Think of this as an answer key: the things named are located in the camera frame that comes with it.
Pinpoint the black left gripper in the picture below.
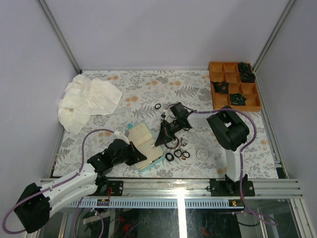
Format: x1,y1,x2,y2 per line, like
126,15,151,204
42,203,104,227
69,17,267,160
114,142,148,167

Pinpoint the wooden compartment tray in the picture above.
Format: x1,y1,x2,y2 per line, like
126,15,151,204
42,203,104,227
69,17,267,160
209,61,262,112

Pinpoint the white crumpled cloth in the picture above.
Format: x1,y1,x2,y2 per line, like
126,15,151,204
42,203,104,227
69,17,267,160
57,75,123,134

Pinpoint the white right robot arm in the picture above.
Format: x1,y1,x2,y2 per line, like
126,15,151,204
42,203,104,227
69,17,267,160
155,102,250,196

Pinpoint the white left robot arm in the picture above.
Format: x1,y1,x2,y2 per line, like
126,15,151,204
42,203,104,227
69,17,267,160
14,139,147,234

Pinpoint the black hair tie double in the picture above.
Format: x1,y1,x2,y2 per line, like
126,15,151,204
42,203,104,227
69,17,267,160
165,153,174,162

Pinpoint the thin silver bangle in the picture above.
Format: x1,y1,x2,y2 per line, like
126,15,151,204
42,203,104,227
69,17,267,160
195,148,210,162

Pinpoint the teal jewelry box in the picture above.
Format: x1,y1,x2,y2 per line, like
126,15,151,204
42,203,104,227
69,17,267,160
127,122,165,172

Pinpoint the black orange scrunchie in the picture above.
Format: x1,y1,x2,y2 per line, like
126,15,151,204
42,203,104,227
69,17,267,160
211,81,229,94

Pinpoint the black scrunchie top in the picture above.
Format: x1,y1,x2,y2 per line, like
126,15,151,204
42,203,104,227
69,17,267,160
237,62,253,73

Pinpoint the dark purple bangle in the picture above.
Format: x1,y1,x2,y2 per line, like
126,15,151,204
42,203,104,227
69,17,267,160
164,138,179,150

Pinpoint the aluminium rail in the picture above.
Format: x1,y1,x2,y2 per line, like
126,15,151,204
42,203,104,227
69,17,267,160
37,177,304,199

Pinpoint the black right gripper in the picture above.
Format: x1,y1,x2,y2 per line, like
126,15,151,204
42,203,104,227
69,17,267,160
156,118,183,146

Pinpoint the black green scrunchie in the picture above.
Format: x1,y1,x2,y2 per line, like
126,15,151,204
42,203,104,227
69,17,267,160
229,93,247,106

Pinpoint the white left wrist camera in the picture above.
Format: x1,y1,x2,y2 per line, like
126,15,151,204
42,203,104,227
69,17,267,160
114,131,129,144

